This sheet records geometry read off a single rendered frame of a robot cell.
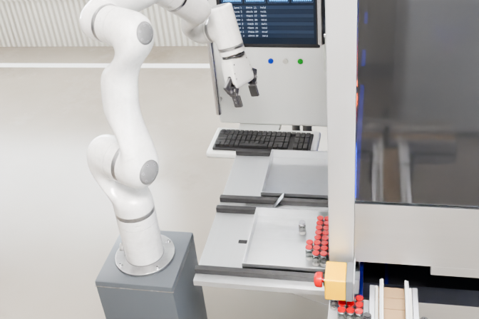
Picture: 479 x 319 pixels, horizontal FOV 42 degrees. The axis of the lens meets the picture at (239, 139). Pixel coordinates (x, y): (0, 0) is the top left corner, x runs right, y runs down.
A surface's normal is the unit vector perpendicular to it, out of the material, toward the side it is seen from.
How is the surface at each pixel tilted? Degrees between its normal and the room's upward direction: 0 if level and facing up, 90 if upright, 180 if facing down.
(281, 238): 0
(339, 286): 90
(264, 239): 0
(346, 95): 90
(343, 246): 90
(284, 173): 0
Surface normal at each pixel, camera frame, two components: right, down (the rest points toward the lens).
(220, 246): -0.09, -0.84
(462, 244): -0.19, 0.54
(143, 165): 0.59, 0.03
